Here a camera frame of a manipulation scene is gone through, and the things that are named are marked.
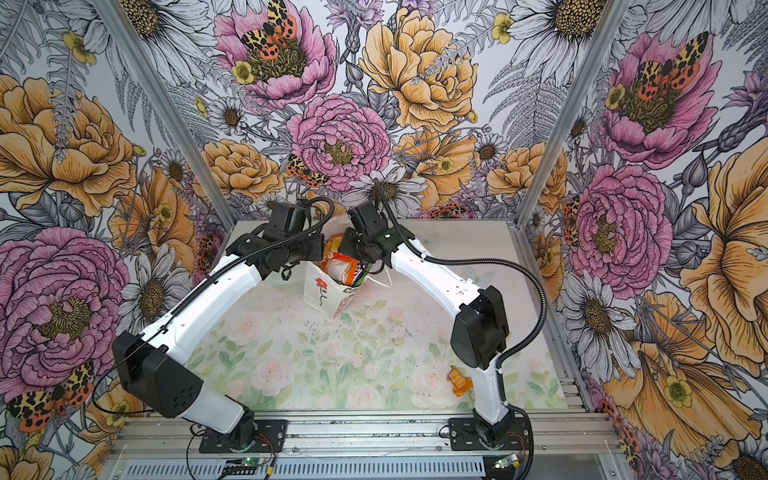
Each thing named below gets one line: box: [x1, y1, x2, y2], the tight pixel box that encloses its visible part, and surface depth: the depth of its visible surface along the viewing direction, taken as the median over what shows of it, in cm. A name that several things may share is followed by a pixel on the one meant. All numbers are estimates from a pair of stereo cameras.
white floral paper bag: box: [303, 213, 390, 319], surface depth 79 cm
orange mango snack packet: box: [320, 234, 372, 287], surface depth 85 cm
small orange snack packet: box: [446, 365, 474, 398], surface depth 83 cm
